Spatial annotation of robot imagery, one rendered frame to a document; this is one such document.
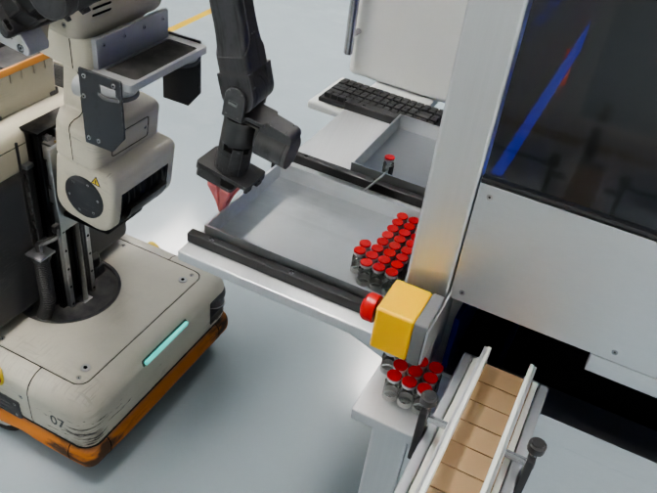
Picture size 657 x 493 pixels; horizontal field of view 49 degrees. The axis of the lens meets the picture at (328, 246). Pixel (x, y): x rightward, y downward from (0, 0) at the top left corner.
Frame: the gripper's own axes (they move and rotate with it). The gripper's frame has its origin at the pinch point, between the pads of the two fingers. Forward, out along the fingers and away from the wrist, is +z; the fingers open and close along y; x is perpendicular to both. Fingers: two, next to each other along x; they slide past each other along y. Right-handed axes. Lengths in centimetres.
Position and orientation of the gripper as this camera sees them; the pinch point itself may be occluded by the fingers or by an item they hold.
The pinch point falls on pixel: (222, 206)
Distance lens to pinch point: 130.2
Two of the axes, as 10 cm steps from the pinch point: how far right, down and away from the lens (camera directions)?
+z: -2.6, 7.2, 6.5
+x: 4.4, -5.1, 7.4
